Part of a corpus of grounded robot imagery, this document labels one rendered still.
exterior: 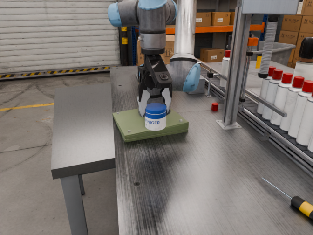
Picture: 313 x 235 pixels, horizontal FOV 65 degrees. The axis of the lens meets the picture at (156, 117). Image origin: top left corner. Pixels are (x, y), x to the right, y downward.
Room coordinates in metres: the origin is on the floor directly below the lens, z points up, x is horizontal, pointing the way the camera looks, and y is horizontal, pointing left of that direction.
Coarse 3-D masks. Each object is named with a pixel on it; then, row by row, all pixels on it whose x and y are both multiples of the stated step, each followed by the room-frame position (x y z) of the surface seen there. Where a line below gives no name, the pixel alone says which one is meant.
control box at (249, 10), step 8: (248, 0) 0.92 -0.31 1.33; (256, 0) 0.91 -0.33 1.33; (264, 0) 0.90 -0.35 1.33; (272, 0) 0.89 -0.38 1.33; (280, 0) 0.88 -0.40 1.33; (288, 0) 0.87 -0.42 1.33; (296, 0) 0.86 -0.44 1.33; (248, 8) 0.92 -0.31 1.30; (256, 8) 0.91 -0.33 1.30; (264, 8) 0.90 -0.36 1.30; (272, 8) 0.89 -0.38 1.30; (280, 8) 0.88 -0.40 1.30; (288, 8) 0.87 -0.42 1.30; (296, 8) 0.86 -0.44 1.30
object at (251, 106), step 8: (200, 72) 1.71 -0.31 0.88; (208, 80) 1.52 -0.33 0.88; (216, 80) 1.51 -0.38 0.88; (224, 88) 1.35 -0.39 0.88; (248, 104) 1.10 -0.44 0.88; (256, 104) 1.10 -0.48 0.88; (256, 112) 1.01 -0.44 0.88; (264, 120) 0.92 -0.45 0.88; (272, 128) 0.85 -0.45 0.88; (288, 136) 0.79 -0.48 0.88; (296, 144) 0.73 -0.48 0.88; (304, 152) 0.68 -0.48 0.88
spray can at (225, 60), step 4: (228, 52) 1.37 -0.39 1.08; (228, 56) 1.36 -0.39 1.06; (224, 60) 1.37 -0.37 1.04; (224, 64) 1.36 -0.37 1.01; (224, 68) 1.36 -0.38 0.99; (224, 72) 1.36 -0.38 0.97; (220, 80) 1.38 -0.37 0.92; (224, 80) 1.36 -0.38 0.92; (220, 84) 1.37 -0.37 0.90; (224, 84) 1.36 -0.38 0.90
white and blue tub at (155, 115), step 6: (150, 108) 0.72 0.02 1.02; (156, 108) 0.72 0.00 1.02; (162, 108) 0.72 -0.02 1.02; (150, 114) 0.70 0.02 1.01; (156, 114) 0.70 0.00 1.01; (162, 114) 0.71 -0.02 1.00; (150, 120) 0.70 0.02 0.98; (156, 120) 0.70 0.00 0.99; (162, 120) 0.71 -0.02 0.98; (150, 126) 0.70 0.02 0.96; (156, 126) 0.70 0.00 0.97; (162, 126) 0.71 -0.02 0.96
